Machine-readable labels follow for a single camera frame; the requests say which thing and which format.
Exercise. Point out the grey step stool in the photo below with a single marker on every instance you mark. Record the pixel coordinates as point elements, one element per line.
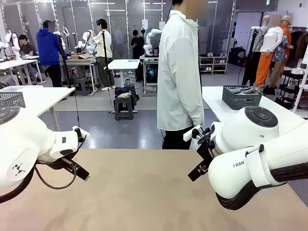
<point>124,108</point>

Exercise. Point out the person in white shirt olive trousers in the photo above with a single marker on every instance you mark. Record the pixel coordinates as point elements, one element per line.
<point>104,48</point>

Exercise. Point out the open cardboard box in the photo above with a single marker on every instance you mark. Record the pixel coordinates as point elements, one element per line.
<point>80,56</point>

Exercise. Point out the seated person in black shirt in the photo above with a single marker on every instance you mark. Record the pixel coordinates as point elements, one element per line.
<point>27,47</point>

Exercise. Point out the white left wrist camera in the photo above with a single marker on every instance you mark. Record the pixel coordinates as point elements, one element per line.
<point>83,132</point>

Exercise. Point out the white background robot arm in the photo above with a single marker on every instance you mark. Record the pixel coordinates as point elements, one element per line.
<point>13,43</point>
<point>150,38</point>
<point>86,41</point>

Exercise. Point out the person in blue hoodie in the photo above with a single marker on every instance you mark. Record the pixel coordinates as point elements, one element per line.
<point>48,48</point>

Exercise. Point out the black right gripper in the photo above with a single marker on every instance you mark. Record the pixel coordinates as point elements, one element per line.
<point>205,151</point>

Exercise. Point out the grey mesh basket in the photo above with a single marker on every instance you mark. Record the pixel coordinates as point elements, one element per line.
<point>12,99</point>
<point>240,102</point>

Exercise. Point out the pile of dark clothes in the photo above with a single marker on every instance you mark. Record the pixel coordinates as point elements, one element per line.
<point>121,92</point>

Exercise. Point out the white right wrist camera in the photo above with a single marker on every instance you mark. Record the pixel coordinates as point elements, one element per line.
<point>191,133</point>

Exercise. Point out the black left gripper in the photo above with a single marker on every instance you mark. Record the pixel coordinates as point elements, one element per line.
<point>57,163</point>

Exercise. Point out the black tripod pole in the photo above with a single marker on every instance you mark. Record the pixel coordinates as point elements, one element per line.
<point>105,53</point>
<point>63,60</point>

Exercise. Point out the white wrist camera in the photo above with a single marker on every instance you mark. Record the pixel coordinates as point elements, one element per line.
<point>191,133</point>
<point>83,132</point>

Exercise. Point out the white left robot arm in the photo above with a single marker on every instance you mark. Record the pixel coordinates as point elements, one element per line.
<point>24,144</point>

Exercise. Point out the rack of dark garments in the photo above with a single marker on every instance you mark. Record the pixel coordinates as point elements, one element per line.
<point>300,45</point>

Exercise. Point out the low grey plastic stool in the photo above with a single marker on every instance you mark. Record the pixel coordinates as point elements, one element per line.
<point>82,85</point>

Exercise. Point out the mannequin with white top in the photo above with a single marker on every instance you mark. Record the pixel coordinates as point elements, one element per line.
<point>274,39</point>

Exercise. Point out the white standing desk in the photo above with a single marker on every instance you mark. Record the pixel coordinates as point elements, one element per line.
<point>124,64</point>

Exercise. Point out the mannequin with orange shirt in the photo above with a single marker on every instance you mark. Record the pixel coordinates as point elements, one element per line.
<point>286,31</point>

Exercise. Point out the white shoe rack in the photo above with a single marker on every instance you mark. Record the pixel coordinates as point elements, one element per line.
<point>214,65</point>

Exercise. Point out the white ladder rack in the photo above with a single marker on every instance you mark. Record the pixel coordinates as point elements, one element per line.
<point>302,96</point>

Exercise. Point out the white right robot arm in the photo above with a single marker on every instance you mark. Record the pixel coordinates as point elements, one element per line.
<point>240,149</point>

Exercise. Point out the black trolley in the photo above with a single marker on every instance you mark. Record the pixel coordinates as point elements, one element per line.
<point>290,89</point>

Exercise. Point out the mannequin with orange trousers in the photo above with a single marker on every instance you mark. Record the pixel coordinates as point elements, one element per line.
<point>263,67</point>

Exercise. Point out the white side table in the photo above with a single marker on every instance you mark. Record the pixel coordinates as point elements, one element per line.
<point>216,103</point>
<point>48,96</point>

